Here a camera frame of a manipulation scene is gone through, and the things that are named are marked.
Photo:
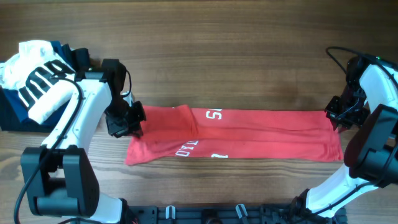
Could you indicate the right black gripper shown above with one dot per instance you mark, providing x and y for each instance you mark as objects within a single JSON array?
[{"x": 336, "y": 119}]

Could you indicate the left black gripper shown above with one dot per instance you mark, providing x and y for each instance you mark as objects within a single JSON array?
[{"x": 134, "y": 127}]

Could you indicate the red t-shirt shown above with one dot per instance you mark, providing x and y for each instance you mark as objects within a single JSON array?
[{"x": 183, "y": 131}]

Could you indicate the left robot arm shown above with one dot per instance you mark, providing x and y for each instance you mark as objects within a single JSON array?
[{"x": 59, "y": 180}]

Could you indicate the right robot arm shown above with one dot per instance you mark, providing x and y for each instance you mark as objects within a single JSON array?
[{"x": 369, "y": 101}]

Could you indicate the black folded garment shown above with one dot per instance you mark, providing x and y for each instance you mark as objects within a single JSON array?
[{"x": 14, "y": 116}]

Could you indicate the blue folded garment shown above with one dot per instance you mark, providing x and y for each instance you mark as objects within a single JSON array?
[{"x": 12, "y": 105}]

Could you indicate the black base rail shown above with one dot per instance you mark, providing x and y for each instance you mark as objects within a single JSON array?
[{"x": 264, "y": 214}]

